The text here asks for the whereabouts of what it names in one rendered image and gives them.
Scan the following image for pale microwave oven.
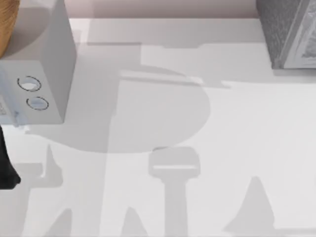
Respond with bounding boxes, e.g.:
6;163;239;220
0;0;77;128

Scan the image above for microwave knob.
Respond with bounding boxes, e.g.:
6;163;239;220
26;96;49;111
17;76;41;92

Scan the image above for wooden bowl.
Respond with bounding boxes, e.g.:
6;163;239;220
0;0;21;59

